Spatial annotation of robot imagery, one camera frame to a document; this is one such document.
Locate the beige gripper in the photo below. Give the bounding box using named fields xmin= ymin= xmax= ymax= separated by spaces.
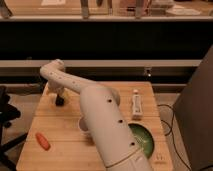
xmin=46 ymin=87 xmax=68 ymax=99

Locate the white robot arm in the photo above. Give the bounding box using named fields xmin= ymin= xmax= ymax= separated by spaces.
xmin=40 ymin=59 xmax=153 ymax=171

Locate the black office chair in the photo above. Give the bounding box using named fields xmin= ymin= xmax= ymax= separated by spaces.
xmin=0 ymin=86 xmax=27 ymax=171

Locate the white paper cup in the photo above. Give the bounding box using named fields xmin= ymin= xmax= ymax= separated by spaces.
xmin=78 ymin=117 xmax=88 ymax=133

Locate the orange carrot toy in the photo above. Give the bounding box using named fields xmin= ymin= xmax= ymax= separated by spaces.
xmin=35 ymin=133 xmax=50 ymax=151

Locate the white tube bottle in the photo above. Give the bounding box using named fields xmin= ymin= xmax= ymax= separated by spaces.
xmin=132 ymin=89 xmax=142 ymax=120

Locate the green bowl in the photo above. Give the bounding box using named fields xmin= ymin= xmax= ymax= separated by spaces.
xmin=129 ymin=123 xmax=155 ymax=158

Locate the black cable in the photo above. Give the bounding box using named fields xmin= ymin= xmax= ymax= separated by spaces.
xmin=157 ymin=103 xmax=193 ymax=171

